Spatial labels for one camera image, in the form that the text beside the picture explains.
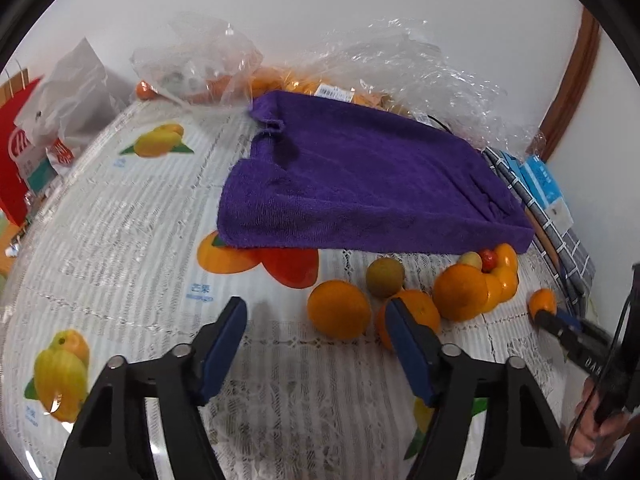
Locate small tangerine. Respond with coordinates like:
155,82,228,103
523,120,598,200
527,288,556,320

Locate large orange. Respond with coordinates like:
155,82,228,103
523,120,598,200
307,280,371,341
432,263,488,322

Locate right hand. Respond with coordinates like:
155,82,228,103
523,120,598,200
570,377,639,464

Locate grey plaid cloth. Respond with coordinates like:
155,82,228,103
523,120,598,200
482,146,596,318

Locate yellow-orange bell pepper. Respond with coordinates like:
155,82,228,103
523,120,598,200
483,243,518,313

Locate small red tomato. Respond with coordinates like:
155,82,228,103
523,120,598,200
478,248,498,273

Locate small pale yellow fruit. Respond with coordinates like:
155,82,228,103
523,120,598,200
458,252,483,270

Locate orange behind right finger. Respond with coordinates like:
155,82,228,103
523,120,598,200
374,289,440,351

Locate blue tissue pack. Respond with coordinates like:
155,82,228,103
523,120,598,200
502,152,574,236

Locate green-brown round fruit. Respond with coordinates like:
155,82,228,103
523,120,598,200
366,258,405,299

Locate red paper bag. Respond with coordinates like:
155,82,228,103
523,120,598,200
0,68,51,226

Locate purple towel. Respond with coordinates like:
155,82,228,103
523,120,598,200
217,91,534,255

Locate large clear plastic bag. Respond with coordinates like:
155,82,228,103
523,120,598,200
240,16,549,158

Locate white plastic bag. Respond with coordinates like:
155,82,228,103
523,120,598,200
15,39,125,176

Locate small orange behind bag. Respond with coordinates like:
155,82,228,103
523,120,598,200
134,80,157,101

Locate clear plastic bag left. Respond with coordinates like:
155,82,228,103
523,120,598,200
131,12,262,107

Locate black cable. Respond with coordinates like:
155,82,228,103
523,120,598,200
564,288,637,449

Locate brown door frame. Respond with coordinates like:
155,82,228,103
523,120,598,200
526,8,602,162

